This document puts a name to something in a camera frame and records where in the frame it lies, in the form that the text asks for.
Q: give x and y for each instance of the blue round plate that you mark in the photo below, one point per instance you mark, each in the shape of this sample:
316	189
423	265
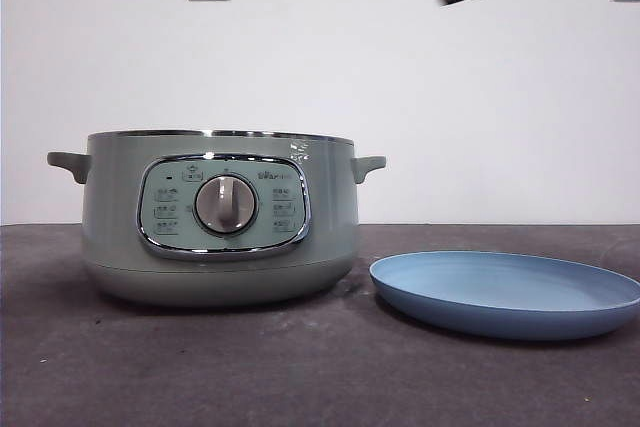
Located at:
500	292

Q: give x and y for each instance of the pale green electric steamer pot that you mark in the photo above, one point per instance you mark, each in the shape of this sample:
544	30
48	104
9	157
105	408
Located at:
115	197

